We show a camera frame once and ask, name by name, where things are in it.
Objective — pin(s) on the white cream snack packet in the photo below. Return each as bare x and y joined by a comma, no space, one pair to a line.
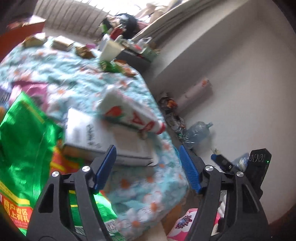
62,43

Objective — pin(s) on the red thermos bottle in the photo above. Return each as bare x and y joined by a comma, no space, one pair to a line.
117,32

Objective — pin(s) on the white paper cup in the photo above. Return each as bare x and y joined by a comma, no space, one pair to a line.
110,51

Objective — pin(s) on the white milk bottle red cap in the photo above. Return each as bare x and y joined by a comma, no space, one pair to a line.
118,107

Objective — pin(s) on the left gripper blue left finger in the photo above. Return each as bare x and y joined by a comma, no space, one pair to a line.
52,218

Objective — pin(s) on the green snack bag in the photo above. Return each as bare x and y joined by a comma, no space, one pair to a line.
28,139

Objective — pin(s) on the green small snack packet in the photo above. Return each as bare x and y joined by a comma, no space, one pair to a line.
106,66

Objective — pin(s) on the grey cabinet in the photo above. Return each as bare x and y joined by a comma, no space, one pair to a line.
138,63

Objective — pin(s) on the black bag on cabinet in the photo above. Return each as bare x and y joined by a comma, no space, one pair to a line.
131,25

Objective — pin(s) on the green plastic basket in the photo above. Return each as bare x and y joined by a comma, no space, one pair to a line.
149,54

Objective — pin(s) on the purple pink snack bag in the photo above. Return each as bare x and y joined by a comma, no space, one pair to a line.
38,92

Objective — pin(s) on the pink floral pillow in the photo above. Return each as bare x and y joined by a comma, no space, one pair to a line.
182,226

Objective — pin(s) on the orange snack packet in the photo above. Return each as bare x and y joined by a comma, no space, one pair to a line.
124,68

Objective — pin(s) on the orange red box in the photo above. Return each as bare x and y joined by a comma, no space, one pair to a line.
18,30

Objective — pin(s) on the white cardboard box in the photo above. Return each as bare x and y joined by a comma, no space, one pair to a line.
89,137

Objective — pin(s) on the right grey curtain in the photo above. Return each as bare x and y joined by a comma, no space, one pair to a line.
190,20

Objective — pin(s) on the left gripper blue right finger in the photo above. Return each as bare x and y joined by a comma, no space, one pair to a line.
244,217

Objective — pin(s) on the large clear water jug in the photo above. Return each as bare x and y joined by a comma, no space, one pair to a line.
196,133

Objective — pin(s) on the rolled floral wallpaper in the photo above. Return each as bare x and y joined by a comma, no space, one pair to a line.
192,93

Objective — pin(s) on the brown snack packet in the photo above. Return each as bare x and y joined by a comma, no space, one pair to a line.
84,52

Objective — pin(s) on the floral blue quilt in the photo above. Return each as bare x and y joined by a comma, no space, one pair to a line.
135,198

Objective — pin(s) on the yellow snack packet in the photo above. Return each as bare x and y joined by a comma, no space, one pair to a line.
36,40

